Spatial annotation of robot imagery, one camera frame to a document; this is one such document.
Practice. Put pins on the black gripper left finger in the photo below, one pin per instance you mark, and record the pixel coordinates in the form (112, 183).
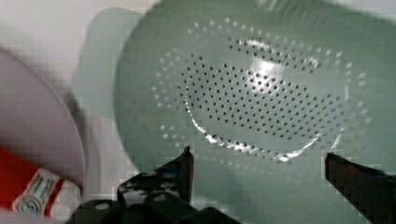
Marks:
(175, 177)

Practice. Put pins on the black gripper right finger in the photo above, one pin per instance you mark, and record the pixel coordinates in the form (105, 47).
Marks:
(371, 191)

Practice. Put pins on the green plastic strainer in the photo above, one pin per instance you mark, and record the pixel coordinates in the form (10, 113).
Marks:
(261, 90)

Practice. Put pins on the red plush ketchup bottle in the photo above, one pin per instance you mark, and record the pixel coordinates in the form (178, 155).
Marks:
(32, 190)

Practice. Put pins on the light purple plate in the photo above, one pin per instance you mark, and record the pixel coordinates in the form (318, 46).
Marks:
(35, 123)

